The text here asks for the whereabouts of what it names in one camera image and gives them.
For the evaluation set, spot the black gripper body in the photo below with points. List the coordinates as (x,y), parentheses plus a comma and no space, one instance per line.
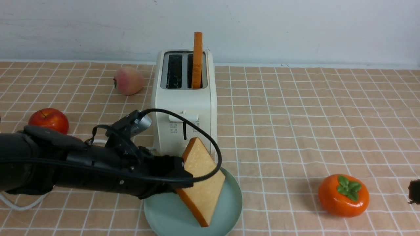
(141,161)

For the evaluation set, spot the toast slice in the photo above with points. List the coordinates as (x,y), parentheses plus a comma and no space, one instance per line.
(197,60)
(202,198)

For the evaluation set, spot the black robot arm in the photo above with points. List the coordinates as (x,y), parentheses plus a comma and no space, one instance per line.
(35,160)

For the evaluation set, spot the white two-slot toaster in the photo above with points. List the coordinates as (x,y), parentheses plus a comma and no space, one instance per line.
(172,91)

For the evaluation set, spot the light green round plate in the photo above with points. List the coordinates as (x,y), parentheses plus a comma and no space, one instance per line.
(167,215)

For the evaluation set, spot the pink peach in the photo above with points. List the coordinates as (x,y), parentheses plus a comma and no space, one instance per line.
(128,80)

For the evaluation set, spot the red apple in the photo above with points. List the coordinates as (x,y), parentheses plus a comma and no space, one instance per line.
(51,118)

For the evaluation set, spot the orange checkered tablecloth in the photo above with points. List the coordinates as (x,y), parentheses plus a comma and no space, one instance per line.
(281,132)

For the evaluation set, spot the orange persimmon with green leaf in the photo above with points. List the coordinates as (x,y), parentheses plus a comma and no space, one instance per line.
(343,196)

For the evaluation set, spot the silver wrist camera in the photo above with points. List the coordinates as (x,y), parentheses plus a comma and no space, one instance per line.
(133,123)

